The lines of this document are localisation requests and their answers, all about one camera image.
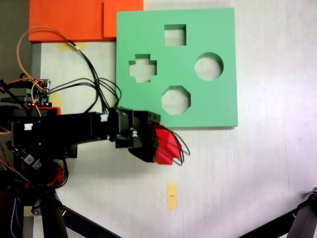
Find small circuit board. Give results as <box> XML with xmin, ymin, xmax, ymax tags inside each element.
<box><xmin>24</xmin><ymin>78</ymin><xmax>52</xmax><ymax>108</ymax></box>

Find beige tape strip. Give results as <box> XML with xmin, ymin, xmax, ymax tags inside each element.
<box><xmin>49</xmin><ymin>92</ymin><xmax>63</xmax><ymax>108</ymax></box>
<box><xmin>57</xmin><ymin>42</ymin><xmax>87</xmax><ymax>52</ymax></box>

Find orange wire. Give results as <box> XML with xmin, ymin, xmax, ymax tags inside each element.
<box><xmin>16</xmin><ymin>26</ymin><xmax>80</xmax><ymax>84</ymax></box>

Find red cross columnar block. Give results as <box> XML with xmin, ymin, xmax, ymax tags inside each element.
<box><xmin>150</xmin><ymin>123</ymin><xmax>183</xmax><ymax>166</ymax></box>

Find yellow tape with label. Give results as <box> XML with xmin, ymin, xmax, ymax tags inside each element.
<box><xmin>166</xmin><ymin>182</ymin><xmax>179</xmax><ymax>211</ymax></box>

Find black tripod leg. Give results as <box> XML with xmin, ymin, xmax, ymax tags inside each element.
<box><xmin>31</xmin><ymin>190</ymin><xmax>69</xmax><ymax>238</ymax></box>

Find black cable bundle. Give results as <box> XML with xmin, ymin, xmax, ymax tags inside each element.
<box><xmin>46</xmin><ymin>41</ymin><xmax>192</xmax><ymax>168</ymax></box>

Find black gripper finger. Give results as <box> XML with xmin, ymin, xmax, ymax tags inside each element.
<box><xmin>147</xmin><ymin>111</ymin><xmax>162</xmax><ymax>126</ymax></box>
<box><xmin>127</xmin><ymin>128</ymin><xmax>159</xmax><ymax>164</ymax></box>

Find blue braided cable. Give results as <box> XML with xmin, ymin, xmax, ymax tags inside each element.
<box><xmin>10</xmin><ymin>196</ymin><xmax>24</xmax><ymax>237</ymax></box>

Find green board with shaped holes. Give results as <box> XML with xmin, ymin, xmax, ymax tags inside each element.
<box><xmin>115</xmin><ymin>7</ymin><xmax>239</xmax><ymax>129</ymax></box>

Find orange flat block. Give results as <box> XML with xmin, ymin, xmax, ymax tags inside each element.
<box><xmin>28</xmin><ymin>0</ymin><xmax>145</xmax><ymax>43</ymax></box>

